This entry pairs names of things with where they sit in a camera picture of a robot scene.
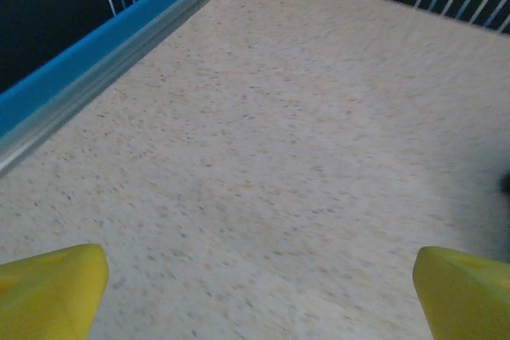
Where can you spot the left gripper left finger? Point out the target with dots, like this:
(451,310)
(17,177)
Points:
(48,296)

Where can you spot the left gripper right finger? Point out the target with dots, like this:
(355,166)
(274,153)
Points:
(466,300)

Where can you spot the aluminium table side rail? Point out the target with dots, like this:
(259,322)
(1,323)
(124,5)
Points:
(99,75)

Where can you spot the blue table edge trim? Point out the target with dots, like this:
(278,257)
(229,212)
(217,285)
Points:
(99,43)

